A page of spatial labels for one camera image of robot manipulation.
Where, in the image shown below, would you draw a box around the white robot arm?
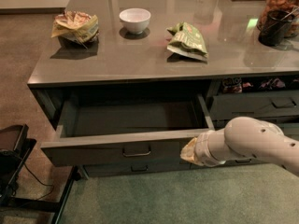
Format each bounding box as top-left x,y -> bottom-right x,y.
180,117 -> 299,176

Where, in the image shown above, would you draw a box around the grey bottom right drawer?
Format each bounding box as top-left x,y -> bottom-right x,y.
190,159 -> 265,170

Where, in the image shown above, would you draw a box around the grey top right drawer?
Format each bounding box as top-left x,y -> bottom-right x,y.
209,91 -> 299,120

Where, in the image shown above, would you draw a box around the snack packs in right drawer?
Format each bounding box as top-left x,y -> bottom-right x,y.
220,76 -> 299,94

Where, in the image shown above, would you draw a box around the grey cabinet with glossy top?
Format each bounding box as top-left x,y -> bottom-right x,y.
27,0 -> 299,178

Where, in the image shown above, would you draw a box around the grey bottom left drawer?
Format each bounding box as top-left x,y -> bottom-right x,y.
84,159 -> 192,177

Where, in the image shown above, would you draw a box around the green chip bag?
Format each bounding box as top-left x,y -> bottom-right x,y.
167,21 -> 208,62

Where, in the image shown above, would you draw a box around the white ceramic bowl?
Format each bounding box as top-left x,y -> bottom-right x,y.
119,8 -> 151,35

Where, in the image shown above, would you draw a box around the black cup with sticks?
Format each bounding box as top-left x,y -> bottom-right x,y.
258,8 -> 298,47

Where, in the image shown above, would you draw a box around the yellow brown chip bag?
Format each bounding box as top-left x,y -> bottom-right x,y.
51,11 -> 99,44

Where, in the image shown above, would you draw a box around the glass jar of snacks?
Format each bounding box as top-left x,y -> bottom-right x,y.
257,0 -> 299,38

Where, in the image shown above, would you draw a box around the black cable on floor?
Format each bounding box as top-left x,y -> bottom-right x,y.
21,161 -> 55,203

